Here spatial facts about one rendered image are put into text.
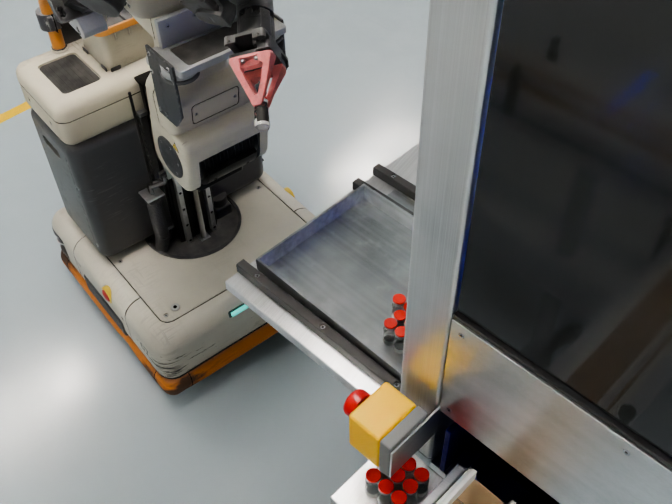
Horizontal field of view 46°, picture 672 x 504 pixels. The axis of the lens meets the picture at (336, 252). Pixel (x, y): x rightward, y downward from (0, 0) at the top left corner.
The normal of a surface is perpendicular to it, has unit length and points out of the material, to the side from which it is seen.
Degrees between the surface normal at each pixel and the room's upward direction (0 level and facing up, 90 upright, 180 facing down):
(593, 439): 90
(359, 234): 0
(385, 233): 0
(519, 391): 90
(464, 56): 90
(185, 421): 0
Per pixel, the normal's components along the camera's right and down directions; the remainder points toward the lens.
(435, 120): -0.70, 0.53
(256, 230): -0.02, -0.68
